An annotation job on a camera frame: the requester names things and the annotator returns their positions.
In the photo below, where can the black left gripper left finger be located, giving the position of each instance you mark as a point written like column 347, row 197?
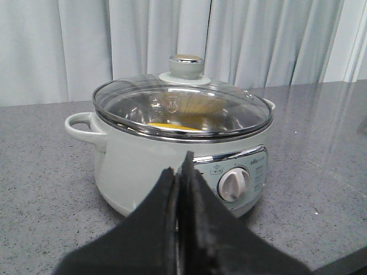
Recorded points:
column 143, row 243

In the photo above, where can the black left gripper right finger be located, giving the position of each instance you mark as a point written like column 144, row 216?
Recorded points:
column 212, row 241

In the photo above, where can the yellow corn cob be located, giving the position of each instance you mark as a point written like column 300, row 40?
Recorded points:
column 172, row 126

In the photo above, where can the glass pot lid with knob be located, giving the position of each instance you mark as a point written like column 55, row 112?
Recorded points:
column 182, row 96

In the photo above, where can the pale green electric pot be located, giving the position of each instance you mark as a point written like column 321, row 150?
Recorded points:
column 127, row 166

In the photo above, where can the white curtain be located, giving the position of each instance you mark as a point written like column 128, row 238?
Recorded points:
column 59, row 51

